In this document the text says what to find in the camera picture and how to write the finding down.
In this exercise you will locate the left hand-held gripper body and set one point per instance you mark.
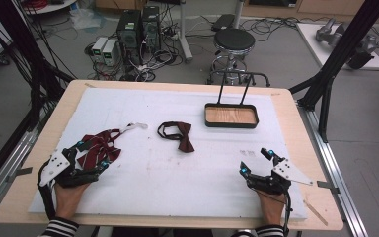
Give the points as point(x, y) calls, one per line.
point(66, 171)

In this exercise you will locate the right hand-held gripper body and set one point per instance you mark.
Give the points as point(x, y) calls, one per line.
point(271, 183)

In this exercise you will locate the striped dark red bow tie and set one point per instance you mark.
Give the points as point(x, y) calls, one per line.
point(99, 146)

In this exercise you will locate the black rack with wooden tray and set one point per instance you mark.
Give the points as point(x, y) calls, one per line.
point(231, 116)

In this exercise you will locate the plain dark red bow tie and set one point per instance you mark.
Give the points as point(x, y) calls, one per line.
point(183, 136)

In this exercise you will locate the person's right hand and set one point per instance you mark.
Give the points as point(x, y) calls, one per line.
point(272, 207)

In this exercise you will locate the person's left hand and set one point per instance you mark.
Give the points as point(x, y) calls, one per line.
point(69, 199)

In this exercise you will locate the thin wooden stick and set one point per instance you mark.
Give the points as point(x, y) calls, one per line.
point(316, 212)

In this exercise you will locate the white foam mat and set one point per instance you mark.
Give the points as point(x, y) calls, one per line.
point(177, 177)

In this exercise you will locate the white power supply unit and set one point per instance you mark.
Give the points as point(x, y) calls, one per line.
point(98, 47)
point(110, 52)

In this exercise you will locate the computer towers on floor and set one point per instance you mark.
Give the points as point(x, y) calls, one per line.
point(151, 62)

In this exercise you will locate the black round stool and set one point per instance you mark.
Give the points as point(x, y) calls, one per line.
point(234, 41)

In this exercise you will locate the white floor board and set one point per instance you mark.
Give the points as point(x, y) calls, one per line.
point(312, 42)

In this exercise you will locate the large black computer tower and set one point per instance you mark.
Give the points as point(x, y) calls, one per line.
point(130, 34)

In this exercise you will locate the clear plastic bag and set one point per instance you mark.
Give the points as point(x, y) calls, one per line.
point(86, 18)

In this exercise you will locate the slim black computer tower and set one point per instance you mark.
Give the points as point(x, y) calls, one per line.
point(151, 26)

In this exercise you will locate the flat black device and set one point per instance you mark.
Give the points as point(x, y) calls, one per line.
point(223, 22)

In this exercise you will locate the round white table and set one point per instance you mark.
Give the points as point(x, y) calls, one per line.
point(51, 6)

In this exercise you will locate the white table leg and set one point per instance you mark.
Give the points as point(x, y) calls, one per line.
point(185, 33)

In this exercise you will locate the grey metal bracket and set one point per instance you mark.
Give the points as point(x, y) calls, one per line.
point(327, 186)
point(19, 172)

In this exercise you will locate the aluminium frame rail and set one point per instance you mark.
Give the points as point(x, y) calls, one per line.
point(339, 177)
point(10, 161)

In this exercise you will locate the black frame post with braces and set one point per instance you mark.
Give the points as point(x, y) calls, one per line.
point(339, 56)

